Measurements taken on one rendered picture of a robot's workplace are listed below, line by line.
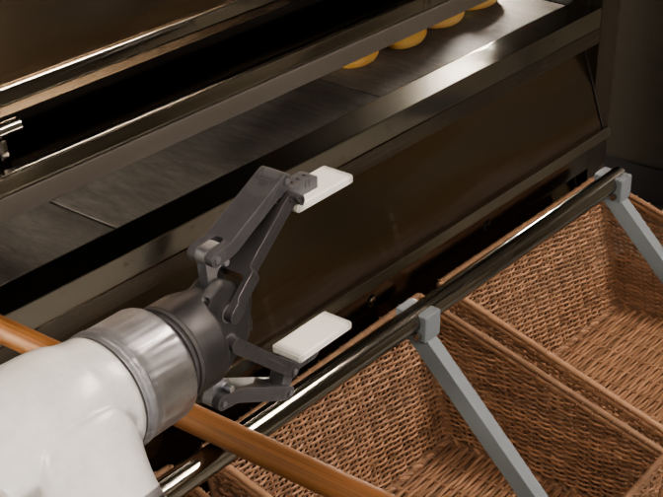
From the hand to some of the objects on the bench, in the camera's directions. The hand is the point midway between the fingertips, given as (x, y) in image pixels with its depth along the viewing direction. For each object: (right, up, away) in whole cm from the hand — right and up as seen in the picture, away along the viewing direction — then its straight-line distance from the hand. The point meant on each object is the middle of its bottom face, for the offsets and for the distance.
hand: (330, 253), depth 118 cm
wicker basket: (+17, -48, +102) cm, 114 cm away
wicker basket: (+53, -26, +143) cm, 155 cm away
